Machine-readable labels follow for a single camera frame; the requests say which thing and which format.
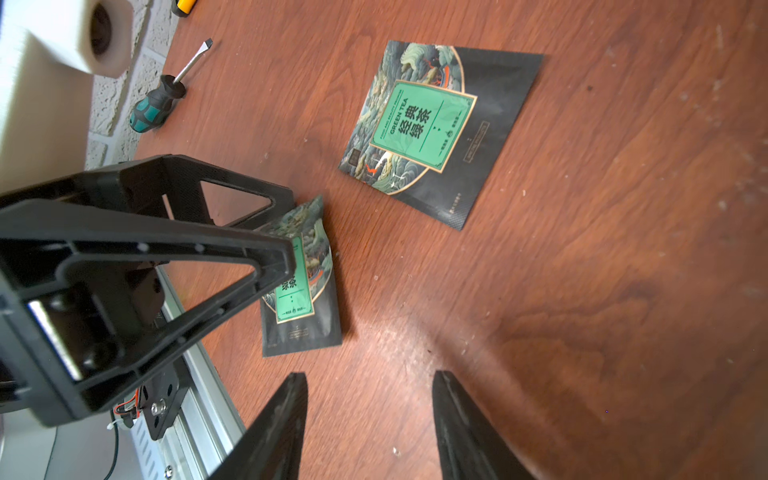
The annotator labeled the green tea bag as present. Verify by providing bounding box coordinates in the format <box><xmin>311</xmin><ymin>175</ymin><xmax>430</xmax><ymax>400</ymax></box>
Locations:
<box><xmin>259</xmin><ymin>195</ymin><xmax>342</xmax><ymax>358</ymax></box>
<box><xmin>339</xmin><ymin>40</ymin><xmax>544</xmax><ymax>230</ymax></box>

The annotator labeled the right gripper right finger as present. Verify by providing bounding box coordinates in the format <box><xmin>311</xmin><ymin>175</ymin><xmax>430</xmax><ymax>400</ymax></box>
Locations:
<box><xmin>432</xmin><ymin>370</ymin><xmax>533</xmax><ymax>479</ymax></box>

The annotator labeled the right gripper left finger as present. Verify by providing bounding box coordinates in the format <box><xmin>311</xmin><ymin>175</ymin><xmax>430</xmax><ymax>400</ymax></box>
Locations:
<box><xmin>209</xmin><ymin>373</ymin><xmax>308</xmax><ymax>480</ymax></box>

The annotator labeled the yellow utility knife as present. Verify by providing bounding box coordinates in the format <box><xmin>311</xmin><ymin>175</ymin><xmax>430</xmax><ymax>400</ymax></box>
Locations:
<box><xmin>171</xmin><ymin>0</ymin><xmax>197</xmax><ymax>18</ymax></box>

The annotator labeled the green handled screwdriver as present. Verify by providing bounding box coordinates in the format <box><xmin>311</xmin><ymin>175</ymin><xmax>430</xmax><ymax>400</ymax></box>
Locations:
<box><xmin>129</xmin><ymin>38</ymin><xmax>214</xmax><ymax>134</ymax></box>

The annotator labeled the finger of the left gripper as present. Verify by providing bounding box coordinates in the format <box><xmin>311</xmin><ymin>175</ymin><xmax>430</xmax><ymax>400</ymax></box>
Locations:
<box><xmin>1</xmin><ymin>199</ymin><xmax>295</xmax><ymax>427</ymax></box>
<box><xmin>1</xmin><ymin>155</ymin><xmax>295</xmax><ymax>230</ymax></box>

